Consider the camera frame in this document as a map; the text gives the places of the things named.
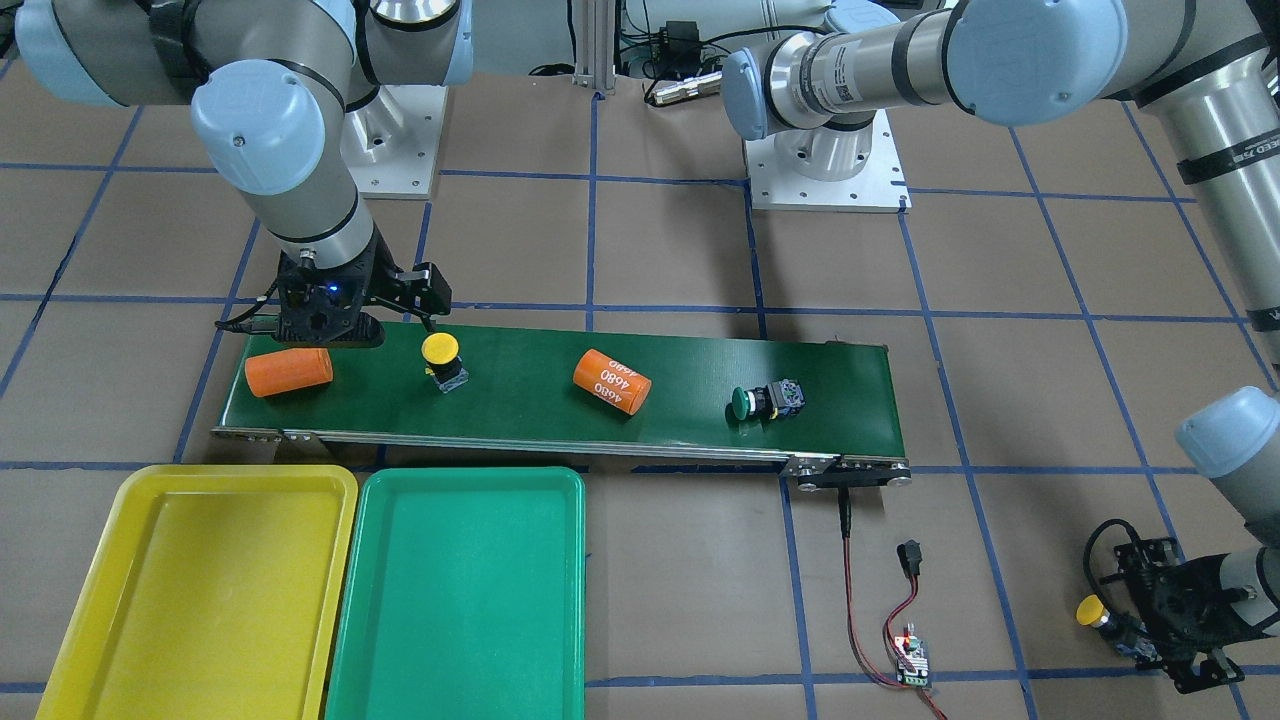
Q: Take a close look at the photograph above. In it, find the black inline switch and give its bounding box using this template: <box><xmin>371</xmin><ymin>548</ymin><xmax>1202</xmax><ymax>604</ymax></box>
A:
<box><xmin>896</xmin><ymin>539</ymin><xmax>923</xmax><ymax>582</ymax></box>

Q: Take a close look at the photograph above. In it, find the aluminium frame post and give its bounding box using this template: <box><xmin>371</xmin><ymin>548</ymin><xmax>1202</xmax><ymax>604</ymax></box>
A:
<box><xmin>570</xmin><ymin>0</ymin><xmax>620</xmax><ymax>97</ymax></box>

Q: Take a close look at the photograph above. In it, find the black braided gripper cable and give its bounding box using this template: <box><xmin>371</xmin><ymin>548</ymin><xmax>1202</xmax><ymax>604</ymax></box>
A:
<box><xmin>1084</xmin><ymin>518</ymin><xmax>1146</xmax><ymax>611</ymax></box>

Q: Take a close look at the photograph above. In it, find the yellow plastic tray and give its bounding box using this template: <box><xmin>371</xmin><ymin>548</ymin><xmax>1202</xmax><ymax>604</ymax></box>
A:
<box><xmin>37</xmin><ymin>465</ymin><xmax>358</xmax><ymax>719</ymax></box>

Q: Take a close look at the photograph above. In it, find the silver metal connector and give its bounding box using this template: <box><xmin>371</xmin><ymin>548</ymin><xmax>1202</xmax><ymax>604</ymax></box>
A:
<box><xmin>644</xmin><ymin>70</ymin><xmax>723</xmax><ymax>108</ymax></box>

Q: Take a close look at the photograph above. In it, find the red black power cable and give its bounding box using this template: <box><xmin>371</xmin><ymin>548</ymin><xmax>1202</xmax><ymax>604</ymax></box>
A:
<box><xmin>836</xmin><ymin>487</ymin><xmax>947</xmax><ymax>720</ymax></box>

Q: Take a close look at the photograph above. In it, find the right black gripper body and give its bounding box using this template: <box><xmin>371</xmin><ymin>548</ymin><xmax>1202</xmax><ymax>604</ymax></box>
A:
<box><xmin>274</xmin><ymin>231</ymin><xmax>401</xmax><ymax>348</ymax></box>

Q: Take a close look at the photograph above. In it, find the small motor controller board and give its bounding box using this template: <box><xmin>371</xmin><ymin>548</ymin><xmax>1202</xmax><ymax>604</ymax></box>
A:
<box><xmin>891</xmin><ymin>623</ymin><xmax>934</xmax><ymax>691</ymax></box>

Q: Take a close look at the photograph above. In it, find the green plastic tray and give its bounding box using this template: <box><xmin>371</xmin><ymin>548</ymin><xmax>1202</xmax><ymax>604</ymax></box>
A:
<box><xmin>325</xmin><ymin>468</ymin><xmax>588</xmax><ymax>719</ymax></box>

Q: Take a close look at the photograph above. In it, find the plain orange cylinder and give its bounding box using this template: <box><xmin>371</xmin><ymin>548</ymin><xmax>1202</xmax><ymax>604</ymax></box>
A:
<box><xmin>244</xmin><ymin>348</ymin><xmax>334</xmax><ymax>398</ymax></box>

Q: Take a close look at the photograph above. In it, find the yellow push button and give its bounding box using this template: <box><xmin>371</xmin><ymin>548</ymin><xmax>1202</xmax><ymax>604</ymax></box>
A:
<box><xmin>1074</xmin><ymin>594</ymin><xmax>1146</xmax><ymax>657</ymax></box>
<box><xmin>420</xmin><ymin>331</ymin><xmax>468</xmax><ymax>395</ymax></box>

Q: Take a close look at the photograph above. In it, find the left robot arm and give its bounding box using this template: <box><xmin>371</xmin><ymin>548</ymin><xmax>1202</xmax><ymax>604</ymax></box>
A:
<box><xmin>721</xmin><ymin>1</ymin><xmax>1279</xmax><ymax>693</ymax></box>

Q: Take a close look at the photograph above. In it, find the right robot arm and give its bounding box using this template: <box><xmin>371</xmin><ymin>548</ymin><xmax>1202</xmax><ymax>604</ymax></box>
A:
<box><xmin>15</xmin><ymin>1</ymin><xmax>474</xmax><ymax>348</ymax></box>

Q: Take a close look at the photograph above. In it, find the green push button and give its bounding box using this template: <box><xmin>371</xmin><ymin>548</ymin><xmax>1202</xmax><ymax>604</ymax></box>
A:
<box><xmin>728</xmin><ymin>379</ymin><xmax>806</xmax><ymax>421</ymax></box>

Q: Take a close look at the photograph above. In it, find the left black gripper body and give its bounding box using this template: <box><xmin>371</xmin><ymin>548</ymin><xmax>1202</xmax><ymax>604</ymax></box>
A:
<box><xmin>1114</xmin><ymin>538</ymin><xmax>1242</xmax><ymax>694</ymax></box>

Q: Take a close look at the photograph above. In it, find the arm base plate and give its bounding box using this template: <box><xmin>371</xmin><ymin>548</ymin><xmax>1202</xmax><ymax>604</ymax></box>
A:
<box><xmin>744</xmin><ymin>110</ymin><xmax>913</xmax><ymax>213</ymax></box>
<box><xmin>340</xmin><ymin>85</ymin><xmax>449</xmax><ymax>200</ymax></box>

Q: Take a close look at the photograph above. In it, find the orange cylinder marked 4680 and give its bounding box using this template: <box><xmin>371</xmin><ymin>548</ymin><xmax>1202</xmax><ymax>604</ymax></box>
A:
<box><xmin>572</xmin><ymin>348</ymin><xmax>653</xmax><ymax>416</ymax></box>

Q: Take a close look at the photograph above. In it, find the green conveyor belt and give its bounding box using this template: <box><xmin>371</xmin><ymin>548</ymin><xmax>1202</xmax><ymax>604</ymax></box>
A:
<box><xmin>214</xmin><ymin>323</ymin><xmax>911</xmax><ymax>488</ymax></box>

